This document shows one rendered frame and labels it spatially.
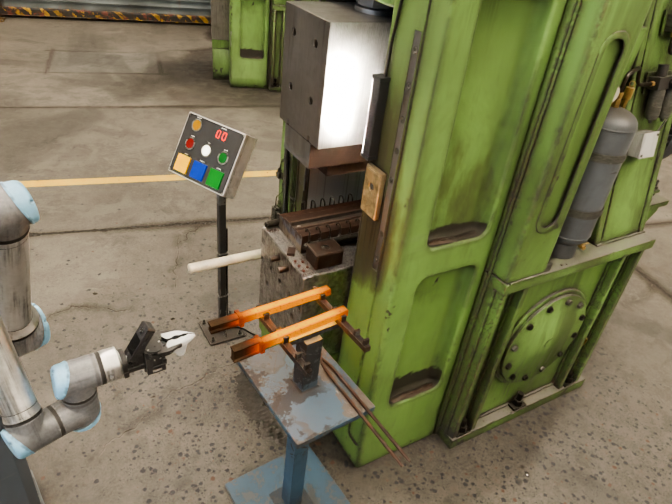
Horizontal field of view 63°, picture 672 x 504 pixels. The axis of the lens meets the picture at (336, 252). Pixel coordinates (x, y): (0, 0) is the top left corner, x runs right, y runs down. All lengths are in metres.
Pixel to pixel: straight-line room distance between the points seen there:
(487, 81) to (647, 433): 2.11
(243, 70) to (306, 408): 5.40
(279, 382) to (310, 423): 0.19
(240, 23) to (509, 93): 5.12
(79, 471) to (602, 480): 2.28
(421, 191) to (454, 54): 0.40
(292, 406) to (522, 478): 1.30
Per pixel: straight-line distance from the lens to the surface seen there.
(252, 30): 6.74
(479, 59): 1.71
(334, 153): 1.95
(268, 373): 1.90
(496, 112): 1.84
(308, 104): 1.87
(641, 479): 3.05
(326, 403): 1.83
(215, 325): 1.66
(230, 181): 2.37
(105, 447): 2.67
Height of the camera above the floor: 2.09
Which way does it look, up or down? 34 degrees down
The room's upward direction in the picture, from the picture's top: 8 degrees clockwise
